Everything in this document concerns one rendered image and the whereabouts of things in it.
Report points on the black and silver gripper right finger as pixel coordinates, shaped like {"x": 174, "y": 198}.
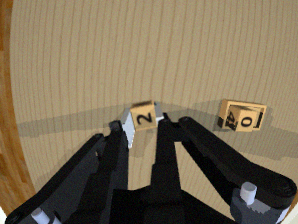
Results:
{"x": 259, "y": 195}

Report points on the tan wooden tray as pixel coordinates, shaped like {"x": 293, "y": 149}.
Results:
{"x": 260, "y": 108}

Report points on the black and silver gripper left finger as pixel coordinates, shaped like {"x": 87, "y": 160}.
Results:
{"x": 62, "y": 195}

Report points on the tan wooden calendar cube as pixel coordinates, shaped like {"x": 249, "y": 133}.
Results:
{"x": 143, "y": 115}
{"x": 240, "y": 118}

